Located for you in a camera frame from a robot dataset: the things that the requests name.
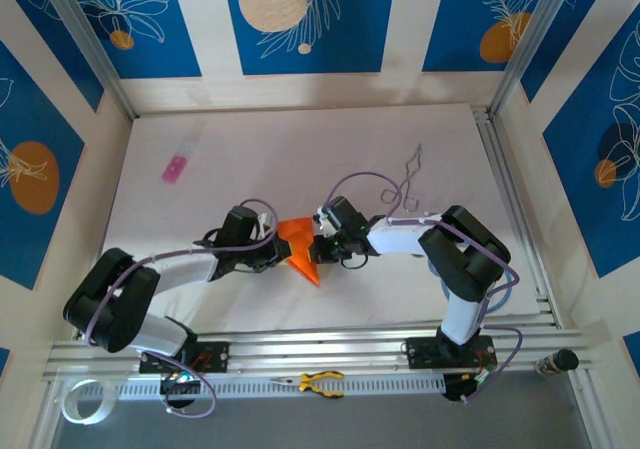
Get yellow black pliers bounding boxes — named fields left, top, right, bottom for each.
left=269, top=370, right=346, bottom=399

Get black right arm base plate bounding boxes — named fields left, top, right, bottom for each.
left=405, top=336, right=496, bottom=370

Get orange paper sheet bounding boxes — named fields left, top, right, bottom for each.
left=277, top=216, right=324, bottom=287

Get short aluminium side rail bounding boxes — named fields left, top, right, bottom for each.
left=472, top=108, right=562, bottom=328

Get long aluminium frame rail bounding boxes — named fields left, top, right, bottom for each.
left=42, top=326, right=609, bottom=383

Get slotted white cable duct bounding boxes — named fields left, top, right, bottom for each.
left=117, top=372, right=446, bottom=401

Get pink spray bottle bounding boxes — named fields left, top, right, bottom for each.
left=160, top=136, right=199, bottom=184

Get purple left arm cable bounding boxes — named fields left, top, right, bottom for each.
left=84, top=198, right=279, bottom=418

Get clear tape roll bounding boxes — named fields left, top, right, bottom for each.
left=62, top=378, right=117, bottom=425

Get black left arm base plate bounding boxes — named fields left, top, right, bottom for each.
left=138, top=341, right=231, bottom=374

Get aluminium frame post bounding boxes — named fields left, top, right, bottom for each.
left=39, top=0, right=139, bottom=120
left=487, top=0, right=576, bottom=115

